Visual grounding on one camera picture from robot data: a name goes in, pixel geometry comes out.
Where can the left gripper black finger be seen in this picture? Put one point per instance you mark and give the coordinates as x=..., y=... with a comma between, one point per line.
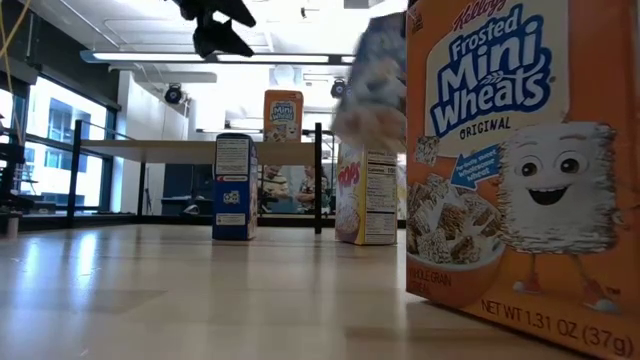
x=215, y=40
x=215, y=10

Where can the orange Mini Wheats cereal box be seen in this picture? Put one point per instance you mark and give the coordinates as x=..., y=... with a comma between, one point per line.
x=283, y=115
x=500, y=200

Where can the blue Frosted Flakes cereal box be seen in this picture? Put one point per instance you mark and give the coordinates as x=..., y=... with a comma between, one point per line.
x=234, y=190
x=375, y=90

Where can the yellow Corn Pops cereal box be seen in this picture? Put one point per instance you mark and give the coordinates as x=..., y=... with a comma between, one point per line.
x=365, y=200

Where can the long ceiling light fixture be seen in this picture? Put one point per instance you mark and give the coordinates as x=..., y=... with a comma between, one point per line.
x=150, y=56

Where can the black round ceiling device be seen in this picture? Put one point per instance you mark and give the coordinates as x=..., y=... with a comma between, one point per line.
x=338, y=88
x=172, y=94

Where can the dark blue cabinet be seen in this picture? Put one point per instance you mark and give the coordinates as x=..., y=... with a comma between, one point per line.
x=180, y=190

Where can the person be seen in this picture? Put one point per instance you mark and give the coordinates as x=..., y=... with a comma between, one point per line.
x=274, y=186
x=309, y=190

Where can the black workshop cart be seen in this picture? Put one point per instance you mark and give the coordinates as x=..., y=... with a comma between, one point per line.
x=10, y=155

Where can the small white cup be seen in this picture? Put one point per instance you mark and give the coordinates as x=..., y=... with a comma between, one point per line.
x=13, y=227

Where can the wooden shelf with black frame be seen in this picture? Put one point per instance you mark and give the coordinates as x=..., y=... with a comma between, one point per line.
x=175, y=152

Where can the black framed window wall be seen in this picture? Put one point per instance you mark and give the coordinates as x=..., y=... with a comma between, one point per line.
x=65, y=125

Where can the black metal rig frame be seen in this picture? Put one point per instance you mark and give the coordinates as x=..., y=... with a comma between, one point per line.
x=100, y=220

